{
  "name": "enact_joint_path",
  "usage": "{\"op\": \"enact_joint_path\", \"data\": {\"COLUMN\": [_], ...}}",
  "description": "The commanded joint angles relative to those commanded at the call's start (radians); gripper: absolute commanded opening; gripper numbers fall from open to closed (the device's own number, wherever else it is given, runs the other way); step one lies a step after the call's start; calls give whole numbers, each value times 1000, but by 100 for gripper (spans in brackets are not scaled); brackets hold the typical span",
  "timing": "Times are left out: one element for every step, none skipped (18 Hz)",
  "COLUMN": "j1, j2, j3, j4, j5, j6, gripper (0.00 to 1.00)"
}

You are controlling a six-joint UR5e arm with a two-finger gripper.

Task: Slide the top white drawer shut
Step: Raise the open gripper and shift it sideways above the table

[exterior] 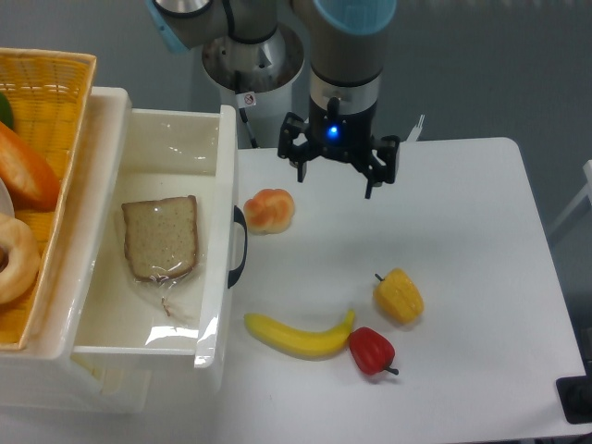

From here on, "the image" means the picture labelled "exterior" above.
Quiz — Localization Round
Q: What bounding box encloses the orange knotted bread roll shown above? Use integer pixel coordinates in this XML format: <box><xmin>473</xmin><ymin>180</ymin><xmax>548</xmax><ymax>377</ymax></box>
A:
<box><xmin>243</xmin><ymin>189</ymin><xmax>295</xmax><ymax>234</ymax></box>

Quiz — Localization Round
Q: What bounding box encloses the red toy bell pepper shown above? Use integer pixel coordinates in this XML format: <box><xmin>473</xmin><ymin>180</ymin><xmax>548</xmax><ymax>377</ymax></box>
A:
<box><xmin>349</xmin><ymin>327</ymin><xmax>399</xmax><ymax>376</ymax></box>

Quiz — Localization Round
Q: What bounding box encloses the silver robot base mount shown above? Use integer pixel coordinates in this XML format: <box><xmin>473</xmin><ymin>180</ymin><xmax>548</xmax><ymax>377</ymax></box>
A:
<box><xmin>202</xmin><ymin>24</ymin><xmax>303</xmax><ymax>149</ymax></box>

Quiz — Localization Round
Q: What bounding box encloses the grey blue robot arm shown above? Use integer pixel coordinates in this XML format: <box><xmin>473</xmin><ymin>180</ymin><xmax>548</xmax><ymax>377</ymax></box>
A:
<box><xmin>146</xmin><ymin>1</ymin><xmax>401</xmax><ymax>198</ymax></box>

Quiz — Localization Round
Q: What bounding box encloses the yellow toy banana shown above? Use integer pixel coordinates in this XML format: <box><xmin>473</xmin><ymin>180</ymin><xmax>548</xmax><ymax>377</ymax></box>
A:
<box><xmin>243</xmin><ymin>310</ymin><xmax>355</xmax><ymax>359</ymax></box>

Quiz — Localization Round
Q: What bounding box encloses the yellow toy bell pepper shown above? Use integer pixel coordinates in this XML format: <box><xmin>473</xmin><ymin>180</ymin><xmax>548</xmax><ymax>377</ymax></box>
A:
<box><xmin>373</xmin><ymin>268</ymin><xmax>425</xmax><ymax>324</ymax></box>

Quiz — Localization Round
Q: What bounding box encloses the white frame at right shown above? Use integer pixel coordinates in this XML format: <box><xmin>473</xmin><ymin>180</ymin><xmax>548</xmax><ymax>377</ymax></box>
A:
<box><xmin>547</xmin><ymin>160</ymin><xmax>591</xmax><ymax>245</ymax></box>

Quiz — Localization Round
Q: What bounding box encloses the white table frame bracket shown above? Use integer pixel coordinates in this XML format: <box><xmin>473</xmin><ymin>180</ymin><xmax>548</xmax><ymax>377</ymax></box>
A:
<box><xmin>406</xmin><ymin>114</ymin><xmax>426</xmax><ymax>142</ymax></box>

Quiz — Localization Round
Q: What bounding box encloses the beige toy donut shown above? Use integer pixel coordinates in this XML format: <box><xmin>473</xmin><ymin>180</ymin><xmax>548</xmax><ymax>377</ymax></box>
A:
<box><xmin>1</xmin><ymin>214</ymin><xmax>41</xmax><ymax>304</ymax></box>

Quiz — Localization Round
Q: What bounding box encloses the white drawer cabinet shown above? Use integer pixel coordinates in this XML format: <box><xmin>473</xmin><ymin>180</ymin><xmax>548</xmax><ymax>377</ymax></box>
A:
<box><xmin>1</xmin><ymin>87</ymin><xmax>151</xmax><ymax>413</ymax></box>

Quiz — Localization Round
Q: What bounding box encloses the orange toy baguette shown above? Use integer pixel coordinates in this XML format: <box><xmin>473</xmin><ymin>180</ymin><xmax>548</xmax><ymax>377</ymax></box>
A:
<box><xmin>1</xmin><ymin>123</ymin><xmax>60</xmax><ymax>212</ymax></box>

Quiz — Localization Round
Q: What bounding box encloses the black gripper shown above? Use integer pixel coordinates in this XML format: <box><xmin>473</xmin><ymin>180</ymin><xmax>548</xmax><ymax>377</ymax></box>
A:
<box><xmin>277</xmin><ymin>98</ymin><xmax>401</xmax><ymax>200</ymax></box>

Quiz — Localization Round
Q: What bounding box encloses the green toy vegetable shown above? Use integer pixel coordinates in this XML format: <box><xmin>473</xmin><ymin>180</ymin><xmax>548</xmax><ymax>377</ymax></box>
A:
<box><xmin>0</xmin><ymin>92</ymin><xmax>14</xmax><ymax>130</ymax></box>

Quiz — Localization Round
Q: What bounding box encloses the black device at edge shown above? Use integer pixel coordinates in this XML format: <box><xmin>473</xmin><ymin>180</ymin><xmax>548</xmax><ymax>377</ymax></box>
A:
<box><xmin>556</xmin><ymin>376</ymin><xmax>591</xmax><ymax>425</ymax></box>

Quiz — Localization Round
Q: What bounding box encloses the bagged bread slice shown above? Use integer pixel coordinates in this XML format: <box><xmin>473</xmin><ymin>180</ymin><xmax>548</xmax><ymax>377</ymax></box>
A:
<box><xmin>117</xmin><ymin>195</ymin><xmax>204</xmax><ymax>326</ymax></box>

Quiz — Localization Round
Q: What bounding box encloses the yellow wicker basket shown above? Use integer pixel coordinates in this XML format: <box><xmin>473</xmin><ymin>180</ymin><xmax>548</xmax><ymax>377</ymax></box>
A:
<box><xmin>1</xmin><ymin>47</ymin><xmax>96</xmax><ymax>352</ymax></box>

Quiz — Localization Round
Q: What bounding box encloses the white drawer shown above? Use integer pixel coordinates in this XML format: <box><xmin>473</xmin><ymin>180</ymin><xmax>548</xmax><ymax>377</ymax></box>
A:
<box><xmin>74</xmin><ymin>105</ymin><xmax>245</xmax><ymax>369</ymax></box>

